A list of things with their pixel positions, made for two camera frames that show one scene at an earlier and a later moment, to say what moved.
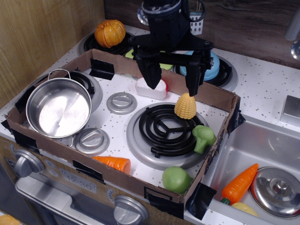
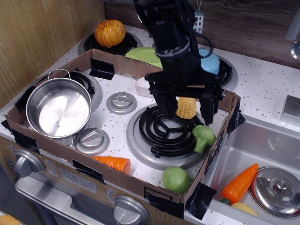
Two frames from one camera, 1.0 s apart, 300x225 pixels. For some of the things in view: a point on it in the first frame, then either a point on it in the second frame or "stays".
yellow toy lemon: [243, 207] stays
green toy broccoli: [204, 134] stays
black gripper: [170, 40] -> [182, 75]
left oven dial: [27, 164] stays
